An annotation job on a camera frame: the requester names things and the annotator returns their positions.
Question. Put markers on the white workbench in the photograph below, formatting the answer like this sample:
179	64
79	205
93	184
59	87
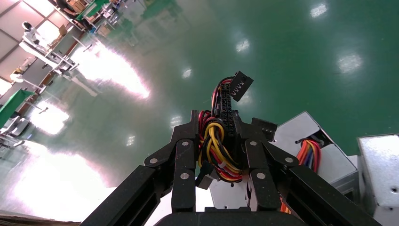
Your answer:
40	53

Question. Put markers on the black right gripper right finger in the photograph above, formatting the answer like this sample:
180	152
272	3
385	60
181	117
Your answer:
254	156

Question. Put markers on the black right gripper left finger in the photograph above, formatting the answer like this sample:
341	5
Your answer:
184	156

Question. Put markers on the green table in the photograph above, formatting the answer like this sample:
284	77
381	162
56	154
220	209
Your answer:
93	7

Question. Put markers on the green board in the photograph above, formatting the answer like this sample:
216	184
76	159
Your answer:
14	104

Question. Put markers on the white humanoid robot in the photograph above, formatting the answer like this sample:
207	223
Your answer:
29	34

